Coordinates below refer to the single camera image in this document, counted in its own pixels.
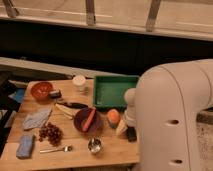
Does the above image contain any black eraser block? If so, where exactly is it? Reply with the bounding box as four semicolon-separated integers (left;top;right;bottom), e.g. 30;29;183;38
126;127;137;142

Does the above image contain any red bowl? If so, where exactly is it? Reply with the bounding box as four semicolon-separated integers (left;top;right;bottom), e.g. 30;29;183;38
31;81;53;101

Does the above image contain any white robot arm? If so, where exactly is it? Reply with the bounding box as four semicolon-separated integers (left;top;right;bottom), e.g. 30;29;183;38
134;59;213;171

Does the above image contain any purple bowl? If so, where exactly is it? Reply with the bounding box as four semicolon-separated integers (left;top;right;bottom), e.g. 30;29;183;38
73;108;103;134

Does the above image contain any orange fruit cup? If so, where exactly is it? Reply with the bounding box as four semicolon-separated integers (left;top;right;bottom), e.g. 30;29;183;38
107;109;120;128

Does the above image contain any small metal cup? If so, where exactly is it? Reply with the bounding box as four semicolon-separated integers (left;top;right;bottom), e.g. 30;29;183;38
88;138;102;154

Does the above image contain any orange carrot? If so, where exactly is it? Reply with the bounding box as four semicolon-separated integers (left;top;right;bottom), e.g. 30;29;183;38
82;108;96;132

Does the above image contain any green plastic tray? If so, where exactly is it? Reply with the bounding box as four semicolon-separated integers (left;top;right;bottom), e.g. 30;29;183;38
93;76;139;110

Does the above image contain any banana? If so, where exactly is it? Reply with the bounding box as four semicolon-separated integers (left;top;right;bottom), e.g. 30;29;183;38
56;104;74;119

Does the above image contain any metal spoon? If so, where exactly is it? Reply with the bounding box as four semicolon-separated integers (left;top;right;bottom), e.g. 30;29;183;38
40;145;73;154

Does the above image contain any white cup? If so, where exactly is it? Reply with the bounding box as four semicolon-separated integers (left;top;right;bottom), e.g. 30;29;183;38
72;75;86;92

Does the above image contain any wooden table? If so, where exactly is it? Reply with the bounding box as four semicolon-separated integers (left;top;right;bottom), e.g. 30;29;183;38
0;81;139;171

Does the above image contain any bunch of red grapes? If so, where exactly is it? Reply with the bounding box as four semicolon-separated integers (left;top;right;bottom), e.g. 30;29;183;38
39;123;63;146

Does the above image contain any grey cloth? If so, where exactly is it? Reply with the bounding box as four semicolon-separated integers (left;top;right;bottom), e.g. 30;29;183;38
22;107;52;130

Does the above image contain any blue sponge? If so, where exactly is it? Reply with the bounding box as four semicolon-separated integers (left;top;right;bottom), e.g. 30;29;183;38
16;135;35;159

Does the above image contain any black handled knife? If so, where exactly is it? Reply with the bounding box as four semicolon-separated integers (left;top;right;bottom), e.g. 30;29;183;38
57;102;88;109

